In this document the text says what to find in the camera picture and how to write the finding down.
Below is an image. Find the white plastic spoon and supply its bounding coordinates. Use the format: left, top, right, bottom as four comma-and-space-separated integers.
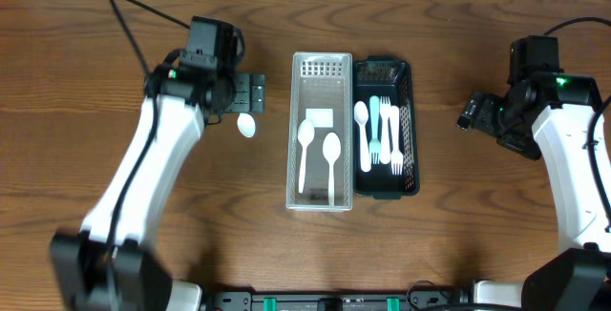
323, 133, 341, 206
353, 101, 371, 173
237, 113, 257, 138

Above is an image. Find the white plastic spoon lowest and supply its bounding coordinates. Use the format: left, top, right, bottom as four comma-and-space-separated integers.
297, 119, 315, 194

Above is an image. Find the white plastic fork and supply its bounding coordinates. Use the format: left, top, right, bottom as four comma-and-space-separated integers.
390, 106, 403, 176
369, 95, 381, 165

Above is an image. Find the white plastic fork hidden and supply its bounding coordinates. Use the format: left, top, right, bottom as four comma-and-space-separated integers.
380, 96, 390, 164

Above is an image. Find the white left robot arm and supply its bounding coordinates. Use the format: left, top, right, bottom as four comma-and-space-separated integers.
50, 63, 265, 310

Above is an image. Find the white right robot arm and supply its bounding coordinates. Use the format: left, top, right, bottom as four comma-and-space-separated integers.
457, 73, 610, 310

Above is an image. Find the clear plastic basket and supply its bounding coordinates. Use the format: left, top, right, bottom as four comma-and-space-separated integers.
285, 52, 353, 212

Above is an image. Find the black plastic basket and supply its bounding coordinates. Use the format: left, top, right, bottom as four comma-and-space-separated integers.
352, 55, 420, 199

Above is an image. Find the black rail with green clips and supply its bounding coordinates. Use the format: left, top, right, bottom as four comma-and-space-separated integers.
166, 280, 478, 311

